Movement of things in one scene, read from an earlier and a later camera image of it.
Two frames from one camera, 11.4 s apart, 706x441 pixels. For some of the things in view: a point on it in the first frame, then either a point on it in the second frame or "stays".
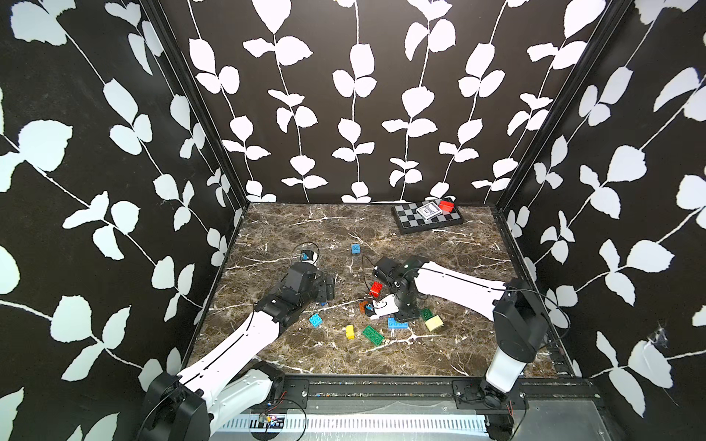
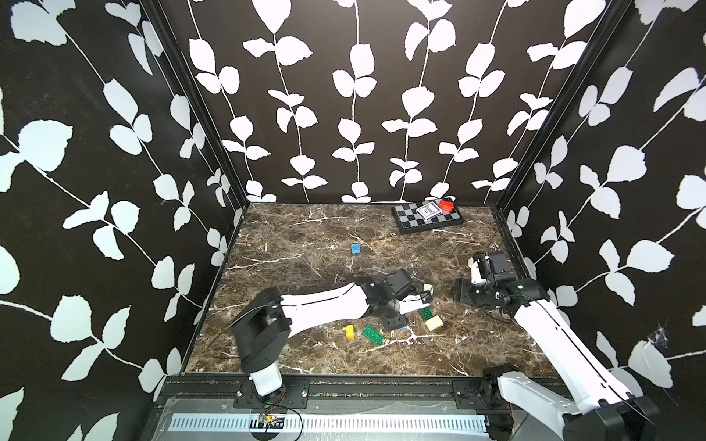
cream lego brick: (434, 322) stays
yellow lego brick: (349, 332) stays
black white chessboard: (419, 216) stays
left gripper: (324, 288) -> (394, 324)
